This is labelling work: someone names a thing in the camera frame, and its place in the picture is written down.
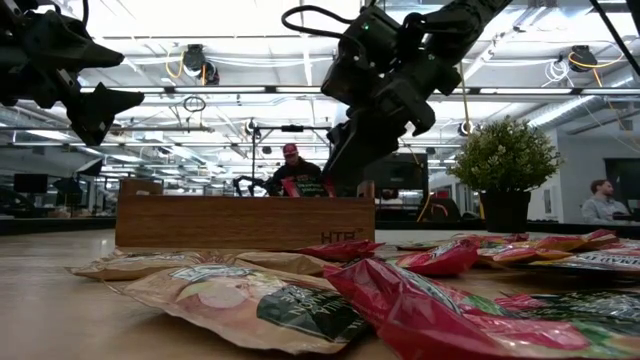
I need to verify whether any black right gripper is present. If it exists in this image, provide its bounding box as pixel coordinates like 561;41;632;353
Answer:
321;5;461;196

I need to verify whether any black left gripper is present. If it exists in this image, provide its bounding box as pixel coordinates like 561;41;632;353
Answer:
0;0;145;146

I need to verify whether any wooden tea organizer box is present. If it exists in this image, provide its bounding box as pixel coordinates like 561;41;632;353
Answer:
115;178;376;250

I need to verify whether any black monitor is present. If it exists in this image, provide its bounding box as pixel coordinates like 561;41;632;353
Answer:
363;152;430;197

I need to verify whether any person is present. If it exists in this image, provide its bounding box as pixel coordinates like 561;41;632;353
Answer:
581;179;632;225
269;143;325;197

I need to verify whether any black ceiling device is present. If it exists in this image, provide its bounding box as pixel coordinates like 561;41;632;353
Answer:
569;44;599;74
181;43;221;86

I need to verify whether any green plant in black pot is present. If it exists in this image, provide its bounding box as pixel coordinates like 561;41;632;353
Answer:
447;115;565;234

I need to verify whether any black rig strut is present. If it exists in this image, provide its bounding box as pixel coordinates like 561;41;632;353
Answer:
587;0;640;76

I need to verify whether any black camera stand frame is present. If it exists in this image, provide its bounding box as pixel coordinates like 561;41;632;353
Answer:
249;123;334;197

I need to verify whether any black looped gripper cable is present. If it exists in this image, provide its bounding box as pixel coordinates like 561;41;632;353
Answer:
280;4;357;41

